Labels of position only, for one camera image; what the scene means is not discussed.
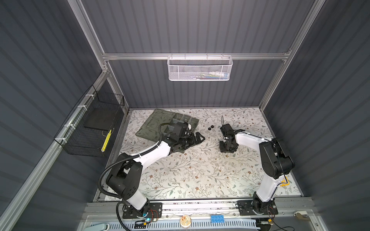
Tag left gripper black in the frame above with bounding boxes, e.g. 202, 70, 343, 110
178, 131, 205, 149

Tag green compartment organizer box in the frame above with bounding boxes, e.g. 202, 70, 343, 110
135, 108, 200, 154

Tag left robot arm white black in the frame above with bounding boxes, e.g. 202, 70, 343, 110
98, 122, 205, 216

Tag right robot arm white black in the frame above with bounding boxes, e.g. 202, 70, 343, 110
220, 124, 295, 215

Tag yellow calculator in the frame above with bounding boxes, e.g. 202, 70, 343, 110
279, 178, 290, 187

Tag markers in white basket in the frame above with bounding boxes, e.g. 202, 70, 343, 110
191, 72, 229, 81

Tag blue toy brick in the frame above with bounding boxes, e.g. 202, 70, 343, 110
211, 215, 225, 224

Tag yellow marker in black basket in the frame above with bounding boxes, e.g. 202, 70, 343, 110
101, 130, 112, 153

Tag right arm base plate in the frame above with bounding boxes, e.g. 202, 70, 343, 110
235, 200, 278, 216

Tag white wire mesh basket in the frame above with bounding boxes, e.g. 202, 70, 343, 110
167, 55, 233, 81

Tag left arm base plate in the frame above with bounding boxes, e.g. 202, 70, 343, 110
122, 202, 163, 219

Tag black wire mesh basket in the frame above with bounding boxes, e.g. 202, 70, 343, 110
54, 86, 125, 157

